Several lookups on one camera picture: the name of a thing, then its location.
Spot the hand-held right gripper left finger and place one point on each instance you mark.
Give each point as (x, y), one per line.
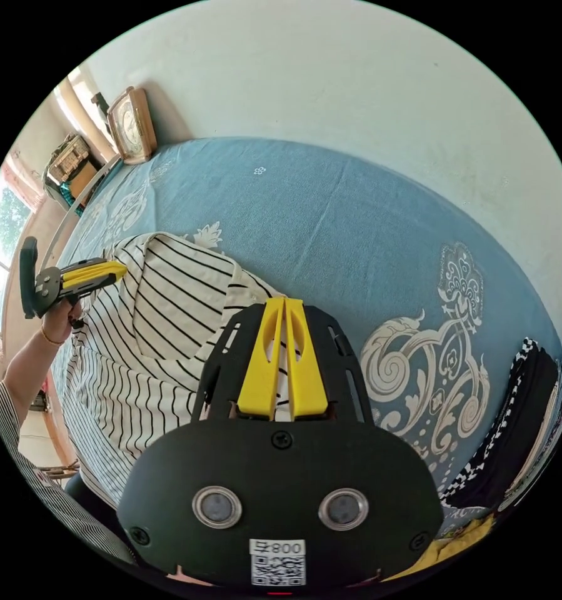
(262, 370)

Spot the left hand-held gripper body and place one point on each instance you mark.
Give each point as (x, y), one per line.
(51, 287)

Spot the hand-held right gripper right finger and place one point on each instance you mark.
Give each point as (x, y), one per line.
(309, 375)

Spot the black and white striped shirt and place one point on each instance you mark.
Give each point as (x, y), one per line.
(159, 328)

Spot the person's left forearm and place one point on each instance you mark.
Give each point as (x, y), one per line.
(27, 375)

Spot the person's left hand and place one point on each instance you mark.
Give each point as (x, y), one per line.
(62, 321)

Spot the wooden framed clock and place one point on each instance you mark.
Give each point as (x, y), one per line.
(131, 125)

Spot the bed with blue printed sheet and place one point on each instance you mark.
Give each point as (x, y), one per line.
(337, 225)

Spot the person's body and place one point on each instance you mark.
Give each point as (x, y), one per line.
(51, 497)

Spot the pile of clothes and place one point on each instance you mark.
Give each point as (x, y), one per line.
(520, 422)

